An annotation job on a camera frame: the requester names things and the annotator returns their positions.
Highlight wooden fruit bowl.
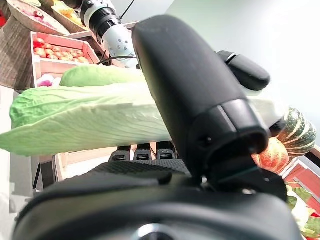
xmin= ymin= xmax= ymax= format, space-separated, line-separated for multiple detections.
xmin=51 ymin=0 xmax=90 ymax=34
xmin=6 ymin=0 xmax=71 ymax=36

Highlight brown wicker stand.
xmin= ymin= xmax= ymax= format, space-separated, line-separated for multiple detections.
xmin=0 ymin=14 xmax=35 ymax=91

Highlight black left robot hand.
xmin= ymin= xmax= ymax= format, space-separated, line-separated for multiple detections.
xmin=216 ymin=49 xmax=272 ymax=92

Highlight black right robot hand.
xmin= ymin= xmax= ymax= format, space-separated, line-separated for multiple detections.
xmin=12 ymin=14 xmax=303 ymax=240

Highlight green napa cabbage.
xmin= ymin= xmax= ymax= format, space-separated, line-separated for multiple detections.
xmin=0 ymin=64 xmax=287 ymax=157

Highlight green striped pumpkin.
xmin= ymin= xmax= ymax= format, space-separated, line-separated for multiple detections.
xmin=276 ymin=107 xmax=318 ymax=161

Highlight white cauliflower green leaves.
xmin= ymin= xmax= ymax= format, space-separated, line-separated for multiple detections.
xmin=286 ymin=184 xmax=320 ymax=238

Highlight light wooden slatted crate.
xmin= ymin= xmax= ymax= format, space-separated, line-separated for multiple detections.
xmin=282 ymin=144 xmax=320 ymax=240
xmin=53 ymin=142 xmax=161 ymax=182
xmin=30 ymin=31 xmax=101 ymax=67
xmin=31 ymin=53 xmax=66 ymax=89

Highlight purple and white onion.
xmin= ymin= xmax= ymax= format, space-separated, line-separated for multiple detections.
xmin=37 ymin=73 xmax=56 ymax=88

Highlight orange pumpkin green stem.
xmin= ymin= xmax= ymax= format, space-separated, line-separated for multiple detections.
xmin=251 ymin=136 xmax=290 ymax=175

